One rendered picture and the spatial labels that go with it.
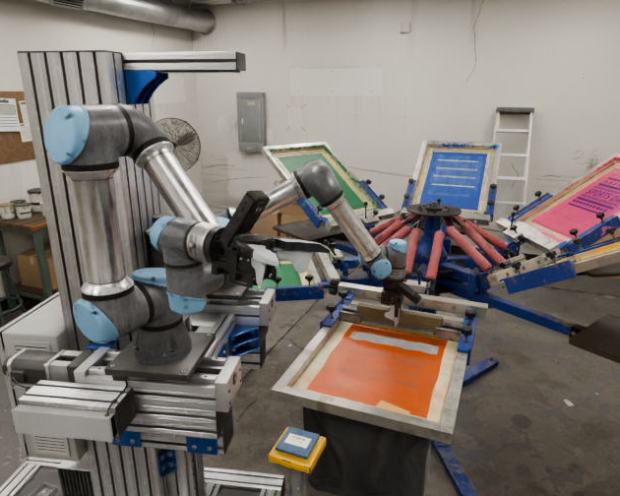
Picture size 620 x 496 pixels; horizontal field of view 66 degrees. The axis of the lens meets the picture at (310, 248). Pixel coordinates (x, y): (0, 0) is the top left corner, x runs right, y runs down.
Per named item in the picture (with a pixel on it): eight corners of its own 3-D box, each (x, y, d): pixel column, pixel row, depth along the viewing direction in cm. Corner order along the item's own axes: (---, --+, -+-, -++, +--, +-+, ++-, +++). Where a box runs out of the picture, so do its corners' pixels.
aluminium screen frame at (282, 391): (451, 445, 140) (452, 434, 139) (271, 399, 161) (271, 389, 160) (472, 328, 209) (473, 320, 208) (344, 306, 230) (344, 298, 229)
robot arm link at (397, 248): (384, 238, 196) (404, 237, 197) (383, 264, 199) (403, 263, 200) (389, 244, 189) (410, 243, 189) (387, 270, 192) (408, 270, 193)
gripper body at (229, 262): (279, 280, 88) (230, 268, 94) (282, 234, 86) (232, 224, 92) (253, 289, 81) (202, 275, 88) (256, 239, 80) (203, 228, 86)
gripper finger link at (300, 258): (326, 273, 89) (276, 270, 89) (329, 241, 88) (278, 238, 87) (327, 277, 86) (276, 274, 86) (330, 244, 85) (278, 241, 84)
